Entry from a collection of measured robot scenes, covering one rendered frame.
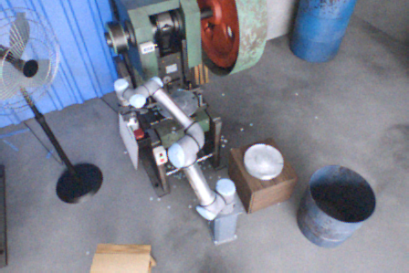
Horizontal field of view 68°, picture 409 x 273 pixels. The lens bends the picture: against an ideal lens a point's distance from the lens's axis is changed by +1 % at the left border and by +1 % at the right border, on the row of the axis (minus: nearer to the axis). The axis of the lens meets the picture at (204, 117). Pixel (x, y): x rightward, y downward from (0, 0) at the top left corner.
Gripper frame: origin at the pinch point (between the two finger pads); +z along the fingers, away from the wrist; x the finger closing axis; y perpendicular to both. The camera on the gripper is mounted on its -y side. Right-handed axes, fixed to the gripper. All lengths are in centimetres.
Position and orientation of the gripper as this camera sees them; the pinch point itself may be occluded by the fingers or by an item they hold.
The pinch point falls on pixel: (135, 123)
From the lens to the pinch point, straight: 196.5
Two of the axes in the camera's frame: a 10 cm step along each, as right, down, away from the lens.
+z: 0.1, 6.7, 7.4
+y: -8.9, 3.5, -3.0
